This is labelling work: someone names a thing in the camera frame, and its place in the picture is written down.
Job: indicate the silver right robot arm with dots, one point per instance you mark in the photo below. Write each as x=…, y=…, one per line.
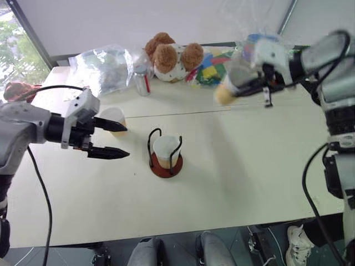
x=332, y=91

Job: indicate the black trouser leg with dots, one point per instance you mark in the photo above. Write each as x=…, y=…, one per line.
x=323, y=231

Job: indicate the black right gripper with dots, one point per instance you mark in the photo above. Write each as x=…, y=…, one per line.
x=273, y=81

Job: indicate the black metal stand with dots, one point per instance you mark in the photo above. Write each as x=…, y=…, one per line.
x=262, y=246

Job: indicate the bag of colourful blocks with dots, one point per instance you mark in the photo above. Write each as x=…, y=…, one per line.
x=212, y=69

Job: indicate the small clear plastic bag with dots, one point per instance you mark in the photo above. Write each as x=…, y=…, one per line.
x=142, y=59

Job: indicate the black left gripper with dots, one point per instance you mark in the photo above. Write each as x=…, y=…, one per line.
x=80, y=135

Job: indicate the dark window frame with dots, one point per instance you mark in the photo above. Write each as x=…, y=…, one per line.
x=30, y=33

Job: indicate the silver drink can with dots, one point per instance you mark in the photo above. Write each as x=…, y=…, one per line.
x=141, y=83

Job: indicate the white paper cup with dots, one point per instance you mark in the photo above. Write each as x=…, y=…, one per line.
x=165, y=148
x=230, y=83

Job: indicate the grey rounded shape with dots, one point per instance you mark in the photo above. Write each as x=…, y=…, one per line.
x=145, y=252
x=215, y=249

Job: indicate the red cloth item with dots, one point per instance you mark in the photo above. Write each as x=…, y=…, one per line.
x=16, y=90

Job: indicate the plastic cup with tan liquid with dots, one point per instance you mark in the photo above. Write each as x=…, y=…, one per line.
x=112, y=115

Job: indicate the clear bag with blue item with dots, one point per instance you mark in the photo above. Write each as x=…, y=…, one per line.
x=251, y=47

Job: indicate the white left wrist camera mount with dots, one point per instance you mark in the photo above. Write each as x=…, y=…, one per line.
x=83, y=104

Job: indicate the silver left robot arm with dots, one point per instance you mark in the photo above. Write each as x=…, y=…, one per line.
x=16, y=124

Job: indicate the large clear plastic bag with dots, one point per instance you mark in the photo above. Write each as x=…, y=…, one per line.
x=105, y=69

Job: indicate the white sneaker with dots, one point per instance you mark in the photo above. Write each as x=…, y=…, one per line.
x=298, y=246

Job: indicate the brown teddy bear plush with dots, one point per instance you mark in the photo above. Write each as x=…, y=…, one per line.
x=169, y=59

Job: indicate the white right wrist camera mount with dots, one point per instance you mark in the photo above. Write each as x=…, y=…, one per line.
x=273, y=52

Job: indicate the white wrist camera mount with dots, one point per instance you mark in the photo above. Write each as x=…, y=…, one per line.
x=83, y=104
x=273, y=52

